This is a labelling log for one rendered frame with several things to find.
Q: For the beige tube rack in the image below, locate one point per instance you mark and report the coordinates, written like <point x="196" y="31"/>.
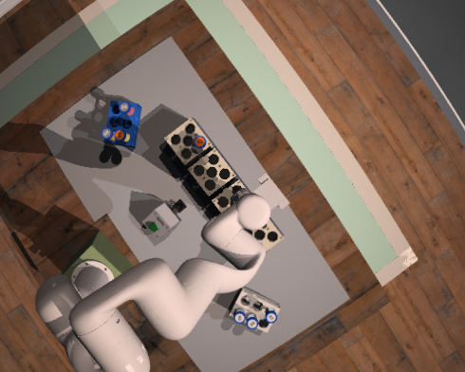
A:
<point x="256" y="303"/>

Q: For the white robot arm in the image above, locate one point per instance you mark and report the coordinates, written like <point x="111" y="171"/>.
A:
<point x="172" y="303"/>

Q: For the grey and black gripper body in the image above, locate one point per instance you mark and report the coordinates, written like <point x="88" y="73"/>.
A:
<point x="234" y="197"/>

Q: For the blue tube rack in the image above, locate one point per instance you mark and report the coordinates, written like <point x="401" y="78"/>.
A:
<point x="134" y="120"/>

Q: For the beige bucket adapter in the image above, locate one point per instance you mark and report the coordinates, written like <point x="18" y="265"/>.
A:
<point x="261" y="236"/>
<point x="183" y="152"/>
<point x="224" y="199"/>
<point x="213" y="183"/>

